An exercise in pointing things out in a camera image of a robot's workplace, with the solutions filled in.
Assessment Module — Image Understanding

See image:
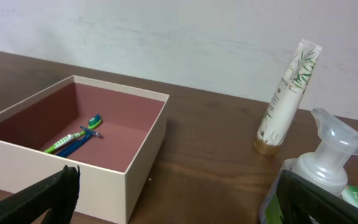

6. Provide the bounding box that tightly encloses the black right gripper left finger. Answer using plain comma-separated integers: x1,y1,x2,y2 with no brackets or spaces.
0,166,80,224

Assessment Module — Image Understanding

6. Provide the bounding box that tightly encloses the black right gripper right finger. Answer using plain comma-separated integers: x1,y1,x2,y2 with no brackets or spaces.
275,170,358,224

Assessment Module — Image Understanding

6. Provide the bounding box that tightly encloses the clear foam pump bottle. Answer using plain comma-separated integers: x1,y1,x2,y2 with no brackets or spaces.
259,108,358,223

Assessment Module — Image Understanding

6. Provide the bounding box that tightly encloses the blue disposable razor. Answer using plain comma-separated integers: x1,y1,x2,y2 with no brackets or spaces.
56,126,102,157

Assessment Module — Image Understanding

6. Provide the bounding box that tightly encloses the green white toothbrush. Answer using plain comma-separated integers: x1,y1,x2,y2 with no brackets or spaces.
44,114,103,154

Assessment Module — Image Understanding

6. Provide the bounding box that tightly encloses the white lotion tube with leaves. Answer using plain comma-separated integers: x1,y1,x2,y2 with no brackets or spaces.
254,39,322,156

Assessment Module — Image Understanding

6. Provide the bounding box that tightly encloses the white box with pink interior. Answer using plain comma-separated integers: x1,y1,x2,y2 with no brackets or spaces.
0,75,169,223

